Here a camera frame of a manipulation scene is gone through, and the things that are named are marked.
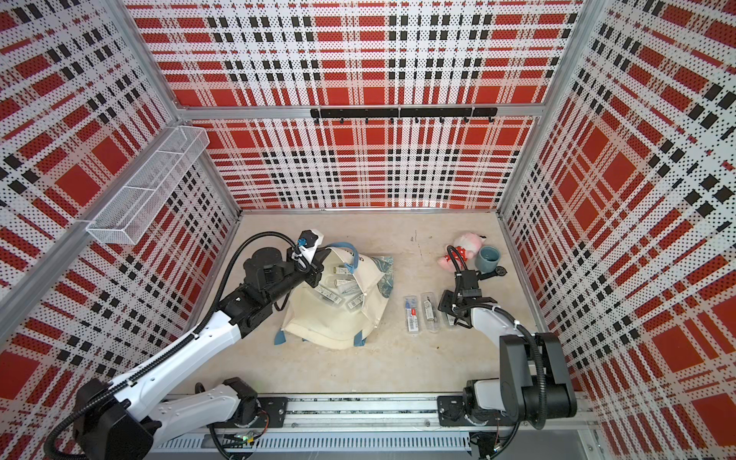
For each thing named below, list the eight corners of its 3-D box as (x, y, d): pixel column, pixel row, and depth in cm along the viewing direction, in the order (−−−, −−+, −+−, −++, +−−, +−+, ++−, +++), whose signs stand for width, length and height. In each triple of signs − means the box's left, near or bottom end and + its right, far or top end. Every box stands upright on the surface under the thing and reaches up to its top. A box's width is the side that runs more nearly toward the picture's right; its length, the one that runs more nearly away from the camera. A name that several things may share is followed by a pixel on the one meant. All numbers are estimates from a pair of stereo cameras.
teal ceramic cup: (483, 276, 102) (488, 266, 97) (470, 261, 106) (475, 250, 101) (499, 268, 104) (505, 258, 99) (487, 254, 108) (492, 243, 103)
